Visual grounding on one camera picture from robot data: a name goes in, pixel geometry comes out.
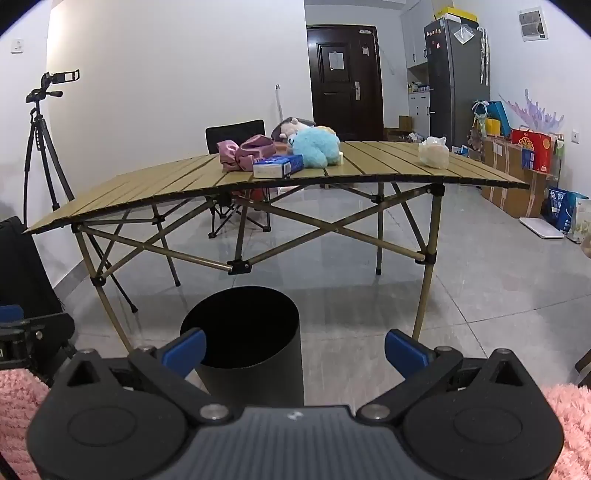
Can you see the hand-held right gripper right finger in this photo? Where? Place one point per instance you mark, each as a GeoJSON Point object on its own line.
{"type": "Point", "coordinates": [404, 353]}

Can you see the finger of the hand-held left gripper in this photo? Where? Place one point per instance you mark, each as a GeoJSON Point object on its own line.
{"type": "Point", "coordinates": [41, 332]}

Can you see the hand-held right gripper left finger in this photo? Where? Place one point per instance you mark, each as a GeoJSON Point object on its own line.
{"type": "Point", "coordinates": [187, 350]}

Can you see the black round trash bin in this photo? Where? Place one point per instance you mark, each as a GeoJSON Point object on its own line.
{"type": "Point", "coordinates": [277, 369]}

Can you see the blue white tissue box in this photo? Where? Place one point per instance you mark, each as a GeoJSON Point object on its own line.
{"type": "Point", "coordinates": [277, 166]}

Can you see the light blue plush toy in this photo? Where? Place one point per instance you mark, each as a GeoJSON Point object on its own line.
{"type": "Point", "coordinates": [314, 147]}

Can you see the brown striped box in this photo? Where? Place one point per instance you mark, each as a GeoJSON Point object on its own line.
{"type": "Point", "coordinates": [282, 146]}

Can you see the yellow white plush toy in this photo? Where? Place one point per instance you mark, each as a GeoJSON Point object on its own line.
{"type": "Point", "coordinates": [329, 130]}

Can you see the white and black plush toy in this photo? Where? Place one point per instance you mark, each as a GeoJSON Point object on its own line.
{"type": "Point", "coordinates": [291, 128]}

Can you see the tan folding camping table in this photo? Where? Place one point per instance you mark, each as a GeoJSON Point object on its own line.
{"type": "Point", "coordinates": [184, 180]}

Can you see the white bathroom scale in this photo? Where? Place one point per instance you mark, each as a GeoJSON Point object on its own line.
{"type": "Point", "coordinates": [542, 227]}

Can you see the large cardboard box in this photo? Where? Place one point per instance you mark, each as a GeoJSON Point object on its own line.
{"type": "Point", "coordinates": [512, 194]}

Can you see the black tripod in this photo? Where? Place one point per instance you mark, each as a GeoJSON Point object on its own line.
{"type": "Point", "coordinates": [39, 138]}

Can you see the blue printed sack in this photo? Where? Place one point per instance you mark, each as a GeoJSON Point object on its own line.
{"type": "Point", "coordinates": [563, 207]}

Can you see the white printed sack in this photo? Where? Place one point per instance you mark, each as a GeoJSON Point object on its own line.
{"type": "Point", "coordinates": [582, 221]}

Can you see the black folding chair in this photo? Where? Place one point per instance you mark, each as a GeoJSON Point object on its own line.
{"type": "Point", "coordinates": [235, 131]}

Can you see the small cardboard box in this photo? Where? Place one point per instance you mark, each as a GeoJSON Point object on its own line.
{"type": "Point", "coordinates": [405, 123]}

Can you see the yellow gift bag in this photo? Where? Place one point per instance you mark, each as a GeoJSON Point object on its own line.
{"type": "Point", "coordinates": [490, 127]}

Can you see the blue gift bag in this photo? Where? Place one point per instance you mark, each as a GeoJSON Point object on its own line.
{"type": "Point", "coordinates": [498, 115]}

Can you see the dark brown door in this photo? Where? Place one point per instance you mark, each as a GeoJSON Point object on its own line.
{"type": "Point", "coordinates": [323, 101]}

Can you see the dark grey refrigerator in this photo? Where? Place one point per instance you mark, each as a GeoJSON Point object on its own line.
{"type": "Point", "coordinates": [450, 92]}

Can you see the white paper sheet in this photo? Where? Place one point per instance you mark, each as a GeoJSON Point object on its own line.
{"type": "Point", "coordinates": [336, 61]}

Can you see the white kitchen cabinet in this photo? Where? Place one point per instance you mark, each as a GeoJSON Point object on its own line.
{"type": "Point", "coordinates": [415, 32]}

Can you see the yellow box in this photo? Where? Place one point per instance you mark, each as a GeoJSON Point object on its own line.
{"type": "Point", "coordinates": [457, 14]}

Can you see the small black camera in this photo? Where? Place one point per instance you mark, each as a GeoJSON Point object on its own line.
{"type": "Point", "coordinates": [60, 77]}

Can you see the purple coral wall decal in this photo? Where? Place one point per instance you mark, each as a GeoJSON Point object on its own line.
{"type": "Point", "coordinates": [535, 113]}

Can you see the white wall switch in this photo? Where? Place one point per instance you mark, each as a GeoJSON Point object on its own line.
{"type": "Point", "coordinates": [17, 46]}

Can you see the white wall panel box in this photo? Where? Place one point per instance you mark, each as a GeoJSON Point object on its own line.
{"type": "Point", "coordinates": [532, 24]}

